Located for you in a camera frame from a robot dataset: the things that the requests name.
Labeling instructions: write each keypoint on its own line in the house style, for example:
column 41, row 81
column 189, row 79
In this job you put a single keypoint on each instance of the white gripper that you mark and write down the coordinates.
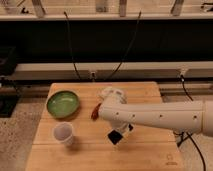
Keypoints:
column 120, row 128

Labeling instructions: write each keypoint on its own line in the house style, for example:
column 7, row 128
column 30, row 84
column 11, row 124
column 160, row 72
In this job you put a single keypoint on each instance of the black rectangular eraser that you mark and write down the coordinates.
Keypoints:
column 114, row 137

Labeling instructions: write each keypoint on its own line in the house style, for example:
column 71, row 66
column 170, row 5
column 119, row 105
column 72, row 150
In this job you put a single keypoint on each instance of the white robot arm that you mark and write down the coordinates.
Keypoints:
column 189, row 116

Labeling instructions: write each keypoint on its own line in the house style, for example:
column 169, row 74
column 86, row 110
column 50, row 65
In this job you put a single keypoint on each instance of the translucent white cup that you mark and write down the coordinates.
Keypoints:
column 63, row 133

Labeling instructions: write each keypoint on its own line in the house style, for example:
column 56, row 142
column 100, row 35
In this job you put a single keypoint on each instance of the green ceramic bowl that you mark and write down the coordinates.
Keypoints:
column 62, row 104

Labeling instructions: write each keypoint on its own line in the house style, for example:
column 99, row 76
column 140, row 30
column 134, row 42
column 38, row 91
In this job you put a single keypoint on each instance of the red brown sausage toy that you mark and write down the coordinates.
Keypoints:
column 95, row 115

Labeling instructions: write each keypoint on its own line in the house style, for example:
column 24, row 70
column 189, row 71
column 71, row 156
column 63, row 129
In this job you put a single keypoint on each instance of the black box at left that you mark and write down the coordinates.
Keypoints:
column 8, row 64

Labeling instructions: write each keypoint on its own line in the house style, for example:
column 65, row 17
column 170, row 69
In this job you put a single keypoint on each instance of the white wall outlet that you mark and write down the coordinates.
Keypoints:
column 92, row 75

